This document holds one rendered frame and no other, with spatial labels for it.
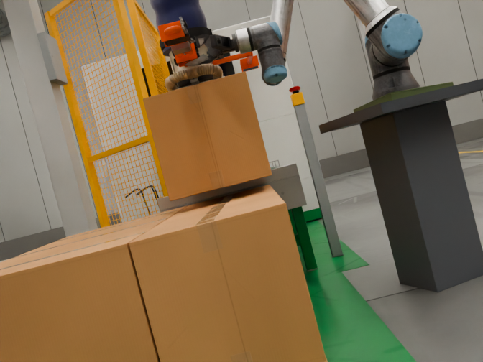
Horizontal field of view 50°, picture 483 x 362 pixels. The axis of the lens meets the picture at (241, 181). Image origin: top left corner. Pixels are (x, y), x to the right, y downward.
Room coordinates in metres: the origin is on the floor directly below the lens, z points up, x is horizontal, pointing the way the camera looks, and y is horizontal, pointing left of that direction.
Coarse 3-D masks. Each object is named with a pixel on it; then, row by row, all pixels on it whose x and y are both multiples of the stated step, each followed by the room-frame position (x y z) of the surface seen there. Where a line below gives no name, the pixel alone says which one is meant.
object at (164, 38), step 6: (168, 24) 1.60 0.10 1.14; (174, 24) 1.60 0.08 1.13; (180, 24) 1.60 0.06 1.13; (162, 30) 1.60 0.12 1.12; (162, 36) 1.60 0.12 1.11; (168, 36) 1.60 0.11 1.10; (174, 36) 1.60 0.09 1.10; (180, 36) 1.60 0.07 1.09; (168, 42) 1.63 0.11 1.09; (174, 42) 1.65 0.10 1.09; (180, 42) 1.67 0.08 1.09
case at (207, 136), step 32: (160, 96) 1.93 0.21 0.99; (192, 96) 1.93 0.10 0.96; (224, 96) 1.92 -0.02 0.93; (160, 128) 1.94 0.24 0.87; (192, 128) 1.93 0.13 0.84; (224, 128) 1.93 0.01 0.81; (256, 128) 1.92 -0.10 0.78; (160, 160) 1.94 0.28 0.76; (192, 160) 1.94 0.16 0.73; (224, 160) 1.93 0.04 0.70; (256, 160) 1.93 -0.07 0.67; (192, 192) 1.94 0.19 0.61
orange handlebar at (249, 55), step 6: (168, 30) 1.58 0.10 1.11; (174, 30) 1.58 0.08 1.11; (180, 30) 1.60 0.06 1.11; (180, 54) 1.88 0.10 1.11; (186, 54) 1.91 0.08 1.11; (240, 54) 2.27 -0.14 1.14; (246, 54) 2.27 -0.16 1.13; (252, 54) 2.28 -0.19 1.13; (216, 60) 2.27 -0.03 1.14; (222, 60) 2.27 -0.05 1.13; (228, 60) 2.27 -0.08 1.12; (186, 66) 2.15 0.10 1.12
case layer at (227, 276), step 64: (256, 192) 2.00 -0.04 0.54; (64, 256) 1.33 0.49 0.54; (128, 256) 1.25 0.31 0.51; (192, 256) 1.25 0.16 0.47; (256, 256) 1.24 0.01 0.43; (0, 320) 1.26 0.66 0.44; (64, 320) 1.26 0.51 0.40; (128, 320) 1.25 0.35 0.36; (192, 320) 1.25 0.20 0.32; (256, 320) 1.24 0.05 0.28
